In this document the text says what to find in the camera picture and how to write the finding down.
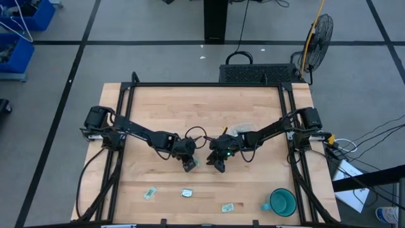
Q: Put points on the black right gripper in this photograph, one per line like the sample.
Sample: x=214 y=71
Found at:
x=223 y=145

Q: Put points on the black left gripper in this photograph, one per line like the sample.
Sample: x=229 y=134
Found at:
x=185 y=148

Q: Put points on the dark white-edged sweetener packet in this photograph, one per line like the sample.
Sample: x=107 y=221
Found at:
x=187 y=192

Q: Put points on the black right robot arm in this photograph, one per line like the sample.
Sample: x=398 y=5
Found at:
x=272 y=128

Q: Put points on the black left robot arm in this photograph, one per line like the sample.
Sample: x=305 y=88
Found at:
x=136 y=128

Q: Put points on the clear plastic cup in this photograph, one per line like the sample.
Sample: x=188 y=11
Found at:
x=242 y=127

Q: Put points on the teal enamel mug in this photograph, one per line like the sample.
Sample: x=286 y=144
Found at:
x=283 y=202

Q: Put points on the black perforated computer case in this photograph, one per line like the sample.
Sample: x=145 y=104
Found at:
x=253 y=73

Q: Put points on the yellow plug connector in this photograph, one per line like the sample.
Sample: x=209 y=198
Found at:
x=331 y=139

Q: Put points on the black power strip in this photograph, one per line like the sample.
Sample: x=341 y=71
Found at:
x=333 y=155

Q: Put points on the white flat box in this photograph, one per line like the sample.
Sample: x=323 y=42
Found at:
x=351 y=190

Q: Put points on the black square pillar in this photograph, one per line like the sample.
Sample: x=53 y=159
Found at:
x=215 y=19

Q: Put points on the black metal beam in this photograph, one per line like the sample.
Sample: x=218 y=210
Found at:
x=367 y=179

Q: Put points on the black floor fan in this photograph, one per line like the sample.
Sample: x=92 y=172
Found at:
x=318 y=44

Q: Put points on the white printed cup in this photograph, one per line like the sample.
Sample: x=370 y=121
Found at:
x=387 y=214

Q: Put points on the blue storage bin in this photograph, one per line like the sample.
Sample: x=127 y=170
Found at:
x=41 y=19
x=22 y=54

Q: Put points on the black aluminium table frame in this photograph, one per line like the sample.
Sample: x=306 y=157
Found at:
x=202 y=84

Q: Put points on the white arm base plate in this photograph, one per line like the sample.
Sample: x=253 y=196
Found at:
x=291 y=135

